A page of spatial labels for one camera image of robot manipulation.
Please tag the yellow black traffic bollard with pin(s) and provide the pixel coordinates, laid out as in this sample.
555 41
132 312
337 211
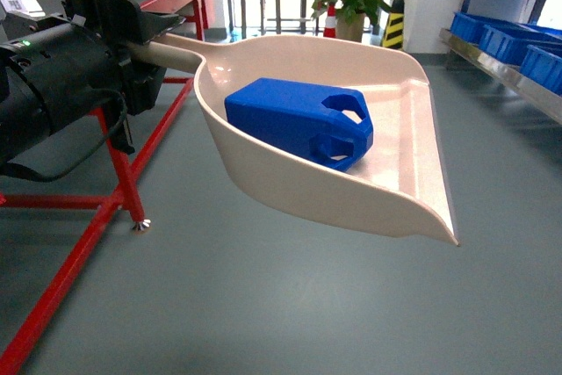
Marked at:
393 36

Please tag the beige plastic dustpan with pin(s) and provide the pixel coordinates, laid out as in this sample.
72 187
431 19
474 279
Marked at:
398 189

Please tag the red white traffic cone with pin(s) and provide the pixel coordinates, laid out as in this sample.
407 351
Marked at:
330 22

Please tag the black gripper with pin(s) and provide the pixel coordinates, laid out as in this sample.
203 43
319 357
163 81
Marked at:
127 45

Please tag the blue plastic part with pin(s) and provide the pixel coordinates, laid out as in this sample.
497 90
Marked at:
328 125

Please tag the stainless steel roller shelf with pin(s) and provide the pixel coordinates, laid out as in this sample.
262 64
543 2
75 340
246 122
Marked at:
523 58

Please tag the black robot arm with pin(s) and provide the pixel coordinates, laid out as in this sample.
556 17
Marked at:
54 77

